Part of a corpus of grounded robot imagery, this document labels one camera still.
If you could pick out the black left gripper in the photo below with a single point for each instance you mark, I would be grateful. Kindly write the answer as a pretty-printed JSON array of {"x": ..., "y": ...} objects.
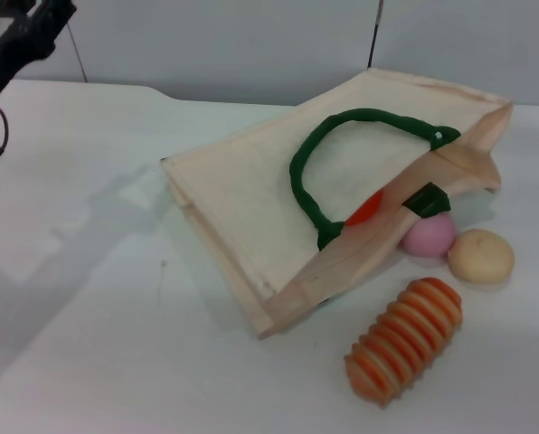
[{"x": 2, "y": 54}]

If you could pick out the orange toy fruit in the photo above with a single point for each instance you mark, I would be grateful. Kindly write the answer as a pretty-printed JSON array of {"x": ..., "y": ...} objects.
[{"x": 364, "y": 211}]

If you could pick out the pink toy peach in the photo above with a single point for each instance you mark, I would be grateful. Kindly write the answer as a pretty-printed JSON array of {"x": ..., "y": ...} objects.
[{"x": 432, "y": 237}]

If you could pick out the ridged orange toy bread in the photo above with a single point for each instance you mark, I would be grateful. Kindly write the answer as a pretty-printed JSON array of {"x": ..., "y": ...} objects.
[{"x": 400, "y": 343}]

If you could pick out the beige round toy bun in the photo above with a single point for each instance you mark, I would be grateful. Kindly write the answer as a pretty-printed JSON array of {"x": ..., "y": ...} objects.
[{"x": 482, "y": 257}]

